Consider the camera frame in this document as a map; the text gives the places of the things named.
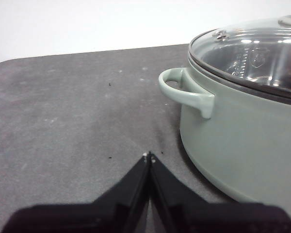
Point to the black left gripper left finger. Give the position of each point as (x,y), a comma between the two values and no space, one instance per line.
(92,218)

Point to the glass lid with green knob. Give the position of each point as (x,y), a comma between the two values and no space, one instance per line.
(252,55)

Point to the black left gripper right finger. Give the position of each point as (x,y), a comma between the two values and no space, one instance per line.
(208,218)

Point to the pale green electric pot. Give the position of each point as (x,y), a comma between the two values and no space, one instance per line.
(232,145)

